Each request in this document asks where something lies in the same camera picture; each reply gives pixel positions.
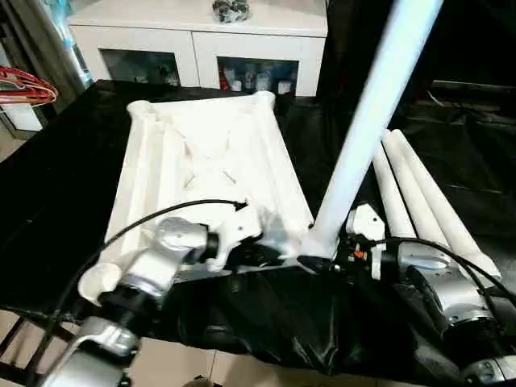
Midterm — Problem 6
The white plastic table leg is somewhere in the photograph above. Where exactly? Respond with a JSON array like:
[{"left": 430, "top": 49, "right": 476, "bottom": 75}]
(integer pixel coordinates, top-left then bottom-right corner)
[
  {"left": 379, "top": 131, "right": 468, "bottom": 251},
  {"left": 371, "top": 142, "right": 417, "bottom": 239},
  {"left": 298, "top": 0, "right": 446, "bottom": 272},
  {"left": 390, "top": 127, "right": 502, "bottom": 280}
]

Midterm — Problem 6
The black metal stand frame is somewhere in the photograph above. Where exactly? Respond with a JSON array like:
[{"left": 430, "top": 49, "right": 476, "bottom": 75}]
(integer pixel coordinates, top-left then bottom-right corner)
[{"left": 0, "top": 313, "right": 57, "bottom": 387}]

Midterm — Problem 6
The black metal bar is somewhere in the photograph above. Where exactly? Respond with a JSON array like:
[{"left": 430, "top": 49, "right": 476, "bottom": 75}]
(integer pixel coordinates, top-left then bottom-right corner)
[{"left": 432, "top": 79, "right": 516, "bottom": 101}]

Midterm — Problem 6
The white cabinet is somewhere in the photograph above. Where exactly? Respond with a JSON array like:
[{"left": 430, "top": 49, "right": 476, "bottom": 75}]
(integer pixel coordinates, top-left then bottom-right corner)
[{"left": 66, "top": 0, "right": 330, "bottom": 98}]

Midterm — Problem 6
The black plastic mat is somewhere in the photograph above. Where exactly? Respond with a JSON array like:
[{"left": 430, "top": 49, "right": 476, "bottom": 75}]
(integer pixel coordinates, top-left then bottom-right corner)
[{"left": 0, "top": 79, "right": 516, "bottom": 384}]

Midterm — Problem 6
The white plastic table top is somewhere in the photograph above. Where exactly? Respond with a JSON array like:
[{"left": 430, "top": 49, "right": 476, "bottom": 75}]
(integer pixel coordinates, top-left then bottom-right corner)
[{"left": 77, "top": 90, "right": 323, "bottom": 307}]

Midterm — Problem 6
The grey crumpled bundle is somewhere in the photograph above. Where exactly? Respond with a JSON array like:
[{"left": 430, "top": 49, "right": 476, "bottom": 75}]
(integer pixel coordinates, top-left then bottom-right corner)
[{"left": 212, "top": 0, "right": 252, "bottom": 23}]

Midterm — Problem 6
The red wire hanger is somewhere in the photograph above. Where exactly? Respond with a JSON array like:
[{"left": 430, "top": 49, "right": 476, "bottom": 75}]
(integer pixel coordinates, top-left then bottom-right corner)
[{"left": 0, "top": 66, "right": 60, "bottom": 109}]

